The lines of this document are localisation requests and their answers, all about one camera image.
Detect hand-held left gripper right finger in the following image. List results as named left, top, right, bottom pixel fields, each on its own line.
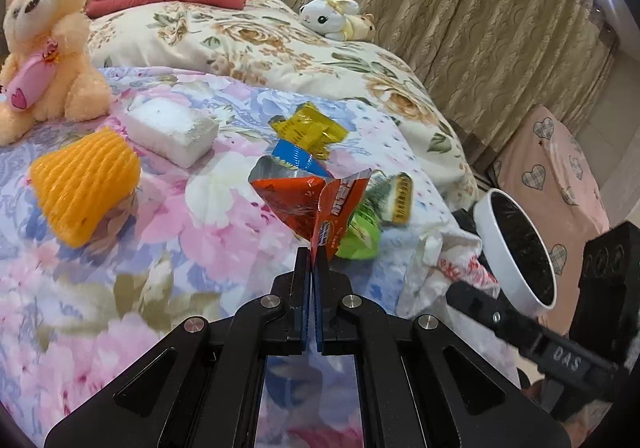
left=315, top=249, right=572, bottom=448

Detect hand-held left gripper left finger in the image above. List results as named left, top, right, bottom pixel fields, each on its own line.
left=44, top=248, right=313, bottom=448

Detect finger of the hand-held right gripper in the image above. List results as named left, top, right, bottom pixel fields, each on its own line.
left=445, top=280, right=548, bottom=369

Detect white rimmed trash bin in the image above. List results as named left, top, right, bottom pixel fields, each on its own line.
left=450, top=188, right=559, bottom=315

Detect white plastic bag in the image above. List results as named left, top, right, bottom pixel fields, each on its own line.
left=404, top=222, right=502, bottom=329

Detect orange foil snack bag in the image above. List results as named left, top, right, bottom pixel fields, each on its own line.
left=249, top=157, right=331, bottom=243

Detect green yellow snack wrapper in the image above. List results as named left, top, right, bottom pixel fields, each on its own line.
left=370, top=172, right=414, bottom=227

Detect blue snack wrapper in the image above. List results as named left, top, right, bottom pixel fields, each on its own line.
left=271, top=140, right=332, bottom=179

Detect white foam net sleeve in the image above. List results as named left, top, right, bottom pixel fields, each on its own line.
left=122, top=96, right=221, bottom=169

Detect orange foam net sleeve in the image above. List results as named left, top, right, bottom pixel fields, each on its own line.
left=29, top=127, right=142, bottom=249

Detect pink heart print cloth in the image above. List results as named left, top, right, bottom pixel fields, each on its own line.
left=492, top=104, right=614, bottom=329

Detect cream floral duvet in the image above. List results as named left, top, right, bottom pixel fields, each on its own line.
left=85, top=0, right=479, bottom=209

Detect small tan bear plush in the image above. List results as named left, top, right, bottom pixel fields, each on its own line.
left=345, top=12, right=377, bottom=41

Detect white bunny plush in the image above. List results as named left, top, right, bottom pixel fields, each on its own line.
left=299, top=0, right=362, bottom=41

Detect beige patterned curtains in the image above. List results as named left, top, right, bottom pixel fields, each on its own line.
left=245, top=0, right=622, bottom=169

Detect cream teddy bear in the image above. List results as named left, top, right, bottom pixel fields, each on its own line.
left=0, top=0, right=114, bottom=147

